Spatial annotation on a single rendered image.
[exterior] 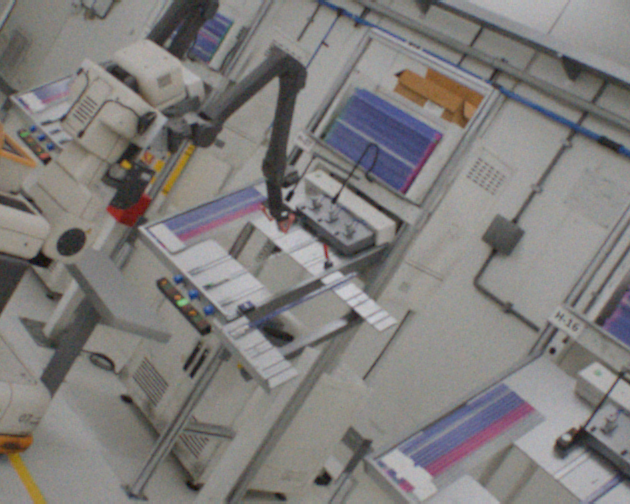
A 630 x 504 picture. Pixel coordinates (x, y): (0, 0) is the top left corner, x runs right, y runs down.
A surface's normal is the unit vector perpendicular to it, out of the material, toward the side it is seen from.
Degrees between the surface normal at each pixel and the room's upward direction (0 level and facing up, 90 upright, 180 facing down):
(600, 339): 90
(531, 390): 44
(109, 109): 82
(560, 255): 90
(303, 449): 90
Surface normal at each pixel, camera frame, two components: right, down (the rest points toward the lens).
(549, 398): -0.05, -0.79
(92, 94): -0.47, -0.33
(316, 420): 0.58, 0.48
